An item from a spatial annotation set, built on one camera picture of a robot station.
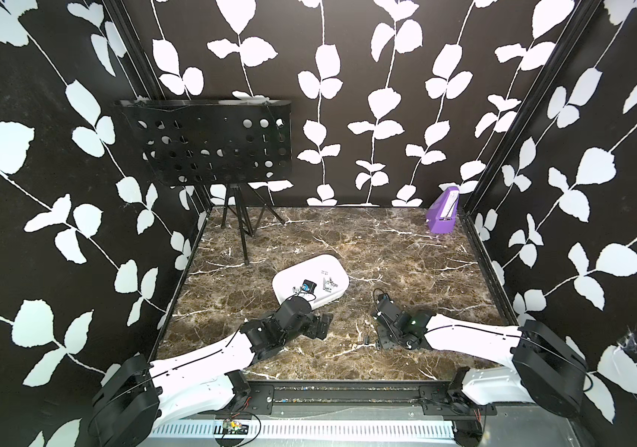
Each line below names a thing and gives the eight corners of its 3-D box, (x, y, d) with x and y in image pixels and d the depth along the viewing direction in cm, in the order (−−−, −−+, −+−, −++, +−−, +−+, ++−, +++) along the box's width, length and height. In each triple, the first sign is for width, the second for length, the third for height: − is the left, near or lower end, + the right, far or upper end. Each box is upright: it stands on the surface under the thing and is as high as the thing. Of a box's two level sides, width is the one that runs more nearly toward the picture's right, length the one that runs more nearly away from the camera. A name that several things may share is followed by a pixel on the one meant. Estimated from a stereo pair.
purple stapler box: (430, 233, 115) (445, 201, 101) (425, 216, 121) (438, 184, 107) (451, 233, 115) (469, 201, 101) (444, 216, 122) (460, 184, 107)
